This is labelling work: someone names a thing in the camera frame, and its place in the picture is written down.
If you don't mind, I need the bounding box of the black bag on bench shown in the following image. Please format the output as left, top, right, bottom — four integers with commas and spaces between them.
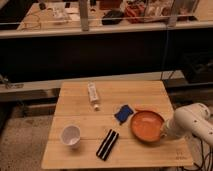
102, 10, 124, 25

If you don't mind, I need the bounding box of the blue sponge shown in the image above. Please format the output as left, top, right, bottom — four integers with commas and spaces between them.
115, 105, 134, 124

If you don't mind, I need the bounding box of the white tube with cap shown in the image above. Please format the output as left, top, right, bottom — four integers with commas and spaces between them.
88, 82, 100, 111

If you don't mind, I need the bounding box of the white paper cup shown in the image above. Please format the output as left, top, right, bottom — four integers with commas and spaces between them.
60, 125, 81, 149

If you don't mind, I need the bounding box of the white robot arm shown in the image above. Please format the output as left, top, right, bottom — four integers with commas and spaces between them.
161, 103, 213, 147

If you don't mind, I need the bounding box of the wooden table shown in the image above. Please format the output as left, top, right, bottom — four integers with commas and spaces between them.
42, 81, 193, 169

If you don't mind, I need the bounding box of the metal frame post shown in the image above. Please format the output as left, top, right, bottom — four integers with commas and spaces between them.
79, 0, 89, 31

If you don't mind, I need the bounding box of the black white striped case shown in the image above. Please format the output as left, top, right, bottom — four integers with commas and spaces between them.
96, 129, 119, 161

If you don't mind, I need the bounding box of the orange tool on bench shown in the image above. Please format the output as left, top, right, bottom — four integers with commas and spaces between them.
124, 4, 145, 23

